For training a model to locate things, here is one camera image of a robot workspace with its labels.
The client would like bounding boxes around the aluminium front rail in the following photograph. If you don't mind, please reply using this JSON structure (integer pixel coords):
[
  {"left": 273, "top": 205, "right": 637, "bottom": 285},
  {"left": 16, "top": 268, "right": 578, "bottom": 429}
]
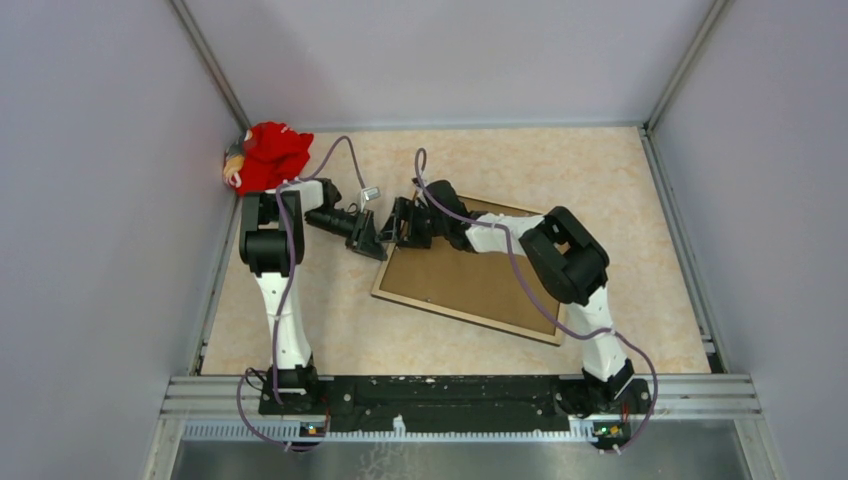
[{"left": 144, "top": 374, "right": 784, "bottom": 479}]

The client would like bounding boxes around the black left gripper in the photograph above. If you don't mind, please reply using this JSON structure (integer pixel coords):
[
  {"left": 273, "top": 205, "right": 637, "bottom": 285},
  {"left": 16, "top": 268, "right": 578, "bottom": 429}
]
[{"left": 305, "top": 207, "right": 387, "bottom": 261}]

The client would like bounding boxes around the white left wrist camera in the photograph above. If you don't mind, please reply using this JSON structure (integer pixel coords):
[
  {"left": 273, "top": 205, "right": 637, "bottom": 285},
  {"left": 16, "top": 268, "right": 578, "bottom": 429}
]
[{"left": 359, "top": 187, "right": 381, "bottom": 211}]

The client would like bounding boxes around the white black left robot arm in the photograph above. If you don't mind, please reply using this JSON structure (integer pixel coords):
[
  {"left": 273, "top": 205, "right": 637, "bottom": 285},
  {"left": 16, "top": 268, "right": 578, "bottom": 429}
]
[{"left": 238, "top": 178, "right": 388, "bottom": 414}]

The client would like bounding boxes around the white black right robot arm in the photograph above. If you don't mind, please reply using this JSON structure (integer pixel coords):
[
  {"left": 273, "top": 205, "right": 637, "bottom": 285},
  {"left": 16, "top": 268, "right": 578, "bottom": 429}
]
[{"left": 376, "top": 180, "right": 654, "bottom": 417}]

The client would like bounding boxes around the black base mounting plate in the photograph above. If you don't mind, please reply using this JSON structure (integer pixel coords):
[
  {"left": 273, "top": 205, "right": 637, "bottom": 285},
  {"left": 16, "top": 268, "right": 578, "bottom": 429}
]
[{"left": 258, "top": 375, "right": 653, "bottom": 418}]

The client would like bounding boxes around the brown cardboard backing board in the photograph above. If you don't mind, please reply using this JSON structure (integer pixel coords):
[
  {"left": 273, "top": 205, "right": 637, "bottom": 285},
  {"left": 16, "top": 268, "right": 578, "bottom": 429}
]
[{"left": 372, "top": 237, "right": 564, "bottom": 346}]

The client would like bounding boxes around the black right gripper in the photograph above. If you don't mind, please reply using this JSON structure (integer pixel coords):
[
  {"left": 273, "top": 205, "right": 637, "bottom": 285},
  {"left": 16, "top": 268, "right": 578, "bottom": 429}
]
[{"left": 376, "top": 198, "right": 448, "bottom": 251}]

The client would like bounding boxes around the red crumpled cloth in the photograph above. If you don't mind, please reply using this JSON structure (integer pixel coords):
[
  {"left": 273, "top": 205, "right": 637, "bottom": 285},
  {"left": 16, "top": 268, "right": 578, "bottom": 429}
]
[{"left": 222, "top": 121, "right": 315, "bottom": 196}]

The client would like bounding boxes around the wooden picture frame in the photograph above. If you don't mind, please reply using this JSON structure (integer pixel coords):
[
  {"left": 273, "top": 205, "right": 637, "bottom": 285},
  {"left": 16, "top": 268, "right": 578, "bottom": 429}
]
[{"left": 372, "top": 194, "right": 567, "bottom": 346}]

